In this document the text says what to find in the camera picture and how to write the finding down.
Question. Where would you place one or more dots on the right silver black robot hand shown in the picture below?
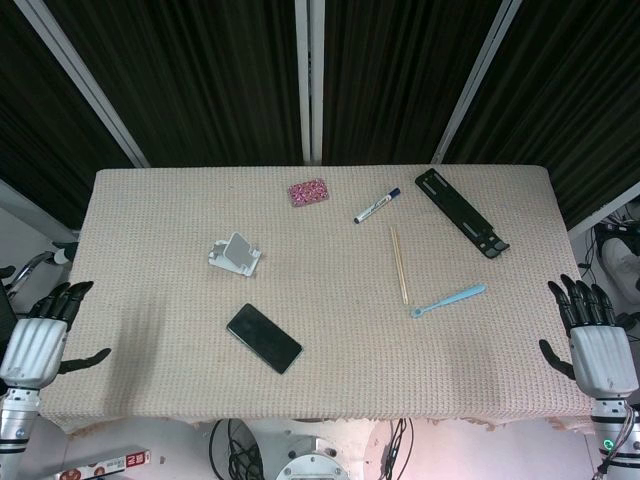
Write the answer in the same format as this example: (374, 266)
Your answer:
(602, 357)

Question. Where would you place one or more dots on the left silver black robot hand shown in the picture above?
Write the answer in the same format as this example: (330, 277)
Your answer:
(32, 350)

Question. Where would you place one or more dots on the black smartphone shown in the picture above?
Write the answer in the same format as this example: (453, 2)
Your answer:
(265, 339)

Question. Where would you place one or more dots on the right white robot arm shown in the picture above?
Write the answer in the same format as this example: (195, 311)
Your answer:
(607, 425)

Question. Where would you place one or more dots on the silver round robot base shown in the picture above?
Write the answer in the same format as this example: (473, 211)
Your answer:
(310, 462)

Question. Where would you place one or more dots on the black folding laptop stand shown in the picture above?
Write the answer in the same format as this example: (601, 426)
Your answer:
(457, 210)

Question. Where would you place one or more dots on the white folding phone stand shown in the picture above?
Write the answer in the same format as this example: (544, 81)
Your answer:
(237, 252)

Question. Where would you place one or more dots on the chrome black office chair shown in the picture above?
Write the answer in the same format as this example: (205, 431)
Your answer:
(35, 262)

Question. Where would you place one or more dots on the red printed cardboard box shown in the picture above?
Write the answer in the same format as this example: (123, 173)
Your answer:
(125, 460)

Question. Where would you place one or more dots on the light blue toothbrush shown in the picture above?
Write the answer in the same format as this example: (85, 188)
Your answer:
(450, 301)

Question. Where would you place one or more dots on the wooden chopstick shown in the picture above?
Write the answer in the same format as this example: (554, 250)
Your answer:
(401, 265)
(397, 265)

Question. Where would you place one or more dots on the black pleated curtain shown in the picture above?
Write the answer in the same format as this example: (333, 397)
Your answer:
(30, 100)
(200, 75)
(575, 100)
(400, 75)

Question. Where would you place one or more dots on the white marker with blue cap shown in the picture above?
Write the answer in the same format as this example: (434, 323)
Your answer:
(376, 205)

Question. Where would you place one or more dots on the beige woven tablecloth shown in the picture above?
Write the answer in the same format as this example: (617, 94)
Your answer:
(325, 360)

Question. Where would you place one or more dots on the pink patterned small box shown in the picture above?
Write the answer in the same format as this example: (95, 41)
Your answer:
(308, 193)

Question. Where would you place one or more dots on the white metal frame post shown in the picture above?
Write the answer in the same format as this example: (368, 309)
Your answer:
(475, 85)
(90, 85)
(310, 80)

